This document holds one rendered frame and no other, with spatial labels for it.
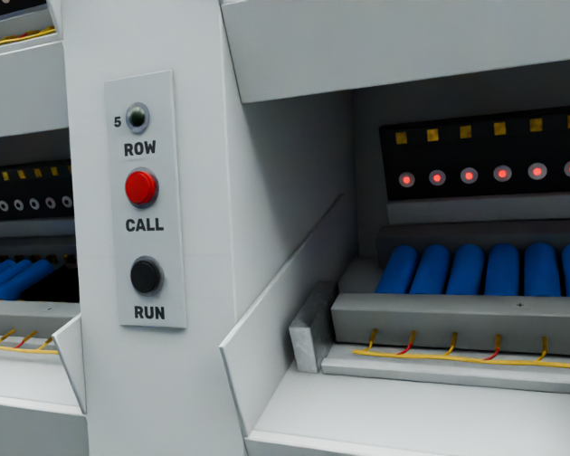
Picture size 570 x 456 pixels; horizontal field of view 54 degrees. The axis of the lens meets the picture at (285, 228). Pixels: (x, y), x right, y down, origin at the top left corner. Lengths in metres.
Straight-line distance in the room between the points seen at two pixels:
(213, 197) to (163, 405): 0.11
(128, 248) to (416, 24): 0.17
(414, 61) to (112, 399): 0.22
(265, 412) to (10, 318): 0.21
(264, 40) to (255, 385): 0.16
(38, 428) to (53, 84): 0.19
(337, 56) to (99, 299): 0.17
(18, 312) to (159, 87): 0.21
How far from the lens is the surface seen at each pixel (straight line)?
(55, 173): 0.54
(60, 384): 0.37
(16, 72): 0.35
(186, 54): 0.27
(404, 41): 0.25
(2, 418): 0.38
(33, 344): 0.42
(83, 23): 0.32
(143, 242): 0.28
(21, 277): 0.51
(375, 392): 0.28
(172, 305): 0.28
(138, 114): 0.28
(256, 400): 0.28
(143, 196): 0.27
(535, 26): 0.24
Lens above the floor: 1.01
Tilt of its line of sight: 2 degrees down
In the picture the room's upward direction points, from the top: 3 degrees counter-clockwise
